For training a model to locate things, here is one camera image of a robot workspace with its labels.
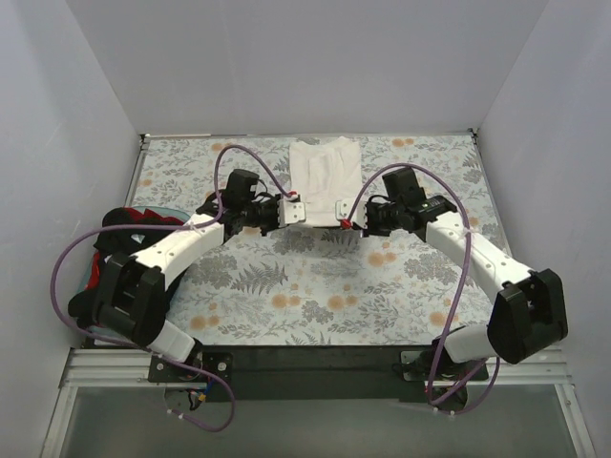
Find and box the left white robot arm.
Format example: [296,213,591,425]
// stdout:
[91,169,293,363]

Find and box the floral patterned table cloth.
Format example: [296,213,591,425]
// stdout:
[130,135,507,345]

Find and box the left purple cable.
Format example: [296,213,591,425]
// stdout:
[51,144,300,433]

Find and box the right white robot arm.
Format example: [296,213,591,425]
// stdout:
[342,164,569,377]

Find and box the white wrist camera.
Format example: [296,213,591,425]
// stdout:
[335,198,362,230]
[278,191,306,228]

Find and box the purple cable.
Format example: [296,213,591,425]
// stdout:
[51,144,300,433]
[348,164,501,415]

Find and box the black t shirt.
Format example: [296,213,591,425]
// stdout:
[66,206,192,330]

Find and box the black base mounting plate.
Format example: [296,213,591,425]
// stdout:
[146,343,490,405]

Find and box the red t shirt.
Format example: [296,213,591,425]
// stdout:
[85,207,189,290]

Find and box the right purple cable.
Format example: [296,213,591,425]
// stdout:
[348,164,501,415]

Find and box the light blue t shirt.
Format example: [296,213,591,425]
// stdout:
[68,207,188,346]

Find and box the aluminium frame rail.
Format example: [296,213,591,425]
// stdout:
[60,347,573,387]

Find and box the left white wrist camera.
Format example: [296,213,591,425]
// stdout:
[278,191,306,228]

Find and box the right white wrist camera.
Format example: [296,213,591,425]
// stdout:
[335,198,362,230]

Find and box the white t shirt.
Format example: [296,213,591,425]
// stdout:
[288,136,363,228]

